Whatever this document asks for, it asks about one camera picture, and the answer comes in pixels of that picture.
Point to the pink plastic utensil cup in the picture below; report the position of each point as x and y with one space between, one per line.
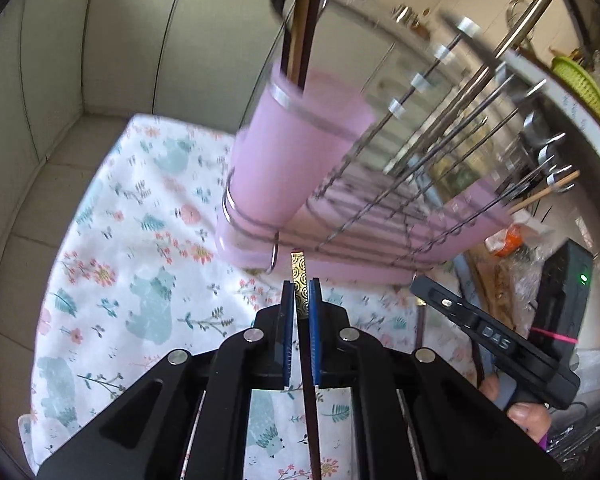
480 230
290 160

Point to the green plastic basket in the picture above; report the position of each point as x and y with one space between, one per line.
580 85

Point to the light wooden chopstick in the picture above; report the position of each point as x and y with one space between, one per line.
302 10

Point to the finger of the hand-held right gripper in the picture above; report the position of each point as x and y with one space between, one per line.
460 317

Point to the steel shelf unit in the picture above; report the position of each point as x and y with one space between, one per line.
530 5

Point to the dark chopstick with gold tip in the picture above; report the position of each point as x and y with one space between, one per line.
421 325
301 280

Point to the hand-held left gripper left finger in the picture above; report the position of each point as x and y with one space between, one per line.
287 340

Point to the crumpled clear plastic bag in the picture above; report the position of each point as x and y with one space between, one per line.
525 280

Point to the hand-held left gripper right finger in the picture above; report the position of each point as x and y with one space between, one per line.
315 330

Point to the brown pot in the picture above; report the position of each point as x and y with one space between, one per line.
422 22

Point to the floral printed cloth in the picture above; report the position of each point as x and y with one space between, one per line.
130 240

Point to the orange snack packet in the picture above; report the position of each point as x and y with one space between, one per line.
535 230

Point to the pale wooden chopstick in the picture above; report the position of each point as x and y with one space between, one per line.
540 197
567 181

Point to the grey kitchen cabinet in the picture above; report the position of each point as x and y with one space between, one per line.
80 60

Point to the pink plastic drip tray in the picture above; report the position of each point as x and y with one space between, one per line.
360 269

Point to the person's right hand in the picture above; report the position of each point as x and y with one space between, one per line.
527 417

